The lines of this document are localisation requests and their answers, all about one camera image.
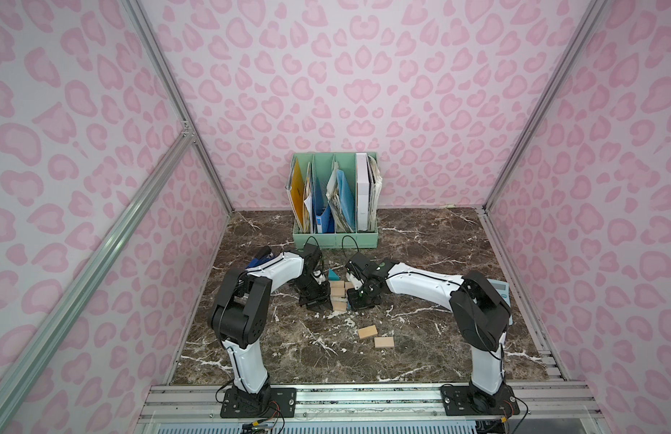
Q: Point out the aluminium front rail frame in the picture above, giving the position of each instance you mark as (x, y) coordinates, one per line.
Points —
(551, 407)

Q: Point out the mint green file organizer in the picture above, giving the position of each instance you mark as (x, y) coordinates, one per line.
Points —
(335, 238)

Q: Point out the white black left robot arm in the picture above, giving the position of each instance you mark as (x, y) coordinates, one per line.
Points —
(241, 307)

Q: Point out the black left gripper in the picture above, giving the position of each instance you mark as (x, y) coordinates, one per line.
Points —
(314, 292)

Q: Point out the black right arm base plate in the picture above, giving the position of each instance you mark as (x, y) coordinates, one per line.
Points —
(468, 400)

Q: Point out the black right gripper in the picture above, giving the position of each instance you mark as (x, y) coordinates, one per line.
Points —
(364, 293)

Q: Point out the papers and folders stack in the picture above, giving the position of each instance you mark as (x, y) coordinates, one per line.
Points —
(335, 192)

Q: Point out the teal triangular wooden block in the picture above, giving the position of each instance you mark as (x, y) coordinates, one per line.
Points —
(333, 275)

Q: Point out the teal desk calculator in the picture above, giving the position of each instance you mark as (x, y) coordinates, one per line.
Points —
(502, 288)

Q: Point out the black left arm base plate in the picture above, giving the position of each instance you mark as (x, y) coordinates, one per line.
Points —
(237, 404)

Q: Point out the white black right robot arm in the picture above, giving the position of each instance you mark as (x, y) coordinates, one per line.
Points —
(481, 314)

